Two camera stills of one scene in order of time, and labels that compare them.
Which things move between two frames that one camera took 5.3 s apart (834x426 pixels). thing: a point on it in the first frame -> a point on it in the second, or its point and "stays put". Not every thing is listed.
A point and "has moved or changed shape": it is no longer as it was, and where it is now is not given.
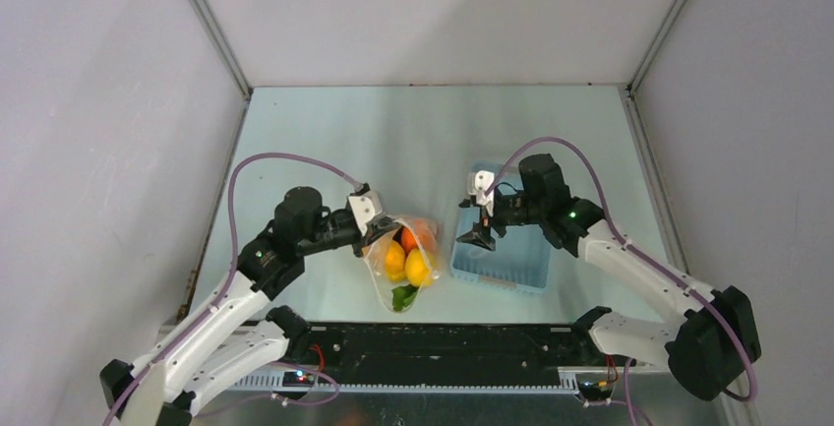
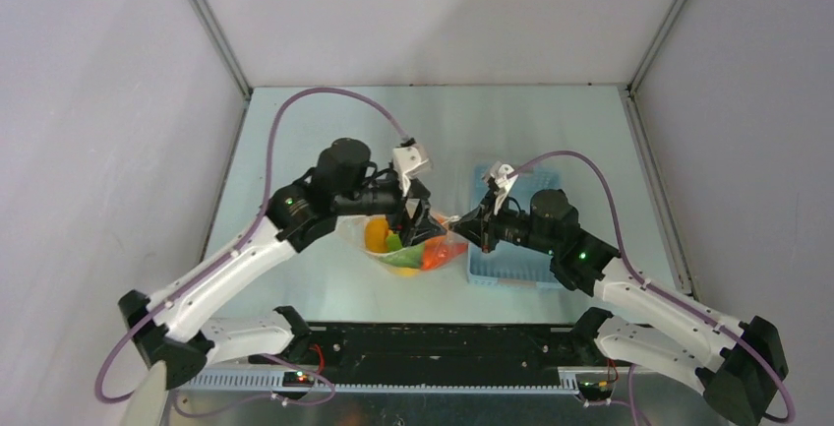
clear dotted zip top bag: [402, 258] has moved or changed shape
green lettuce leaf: [403, 295] -> [409, 256]
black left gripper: [374, 230] -> [421, 225]
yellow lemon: [417, 271] -> [404, 272]
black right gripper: [489, 220] -> [490, 220]
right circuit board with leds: [595, 391] stays put
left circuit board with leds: [297, 379] stays put
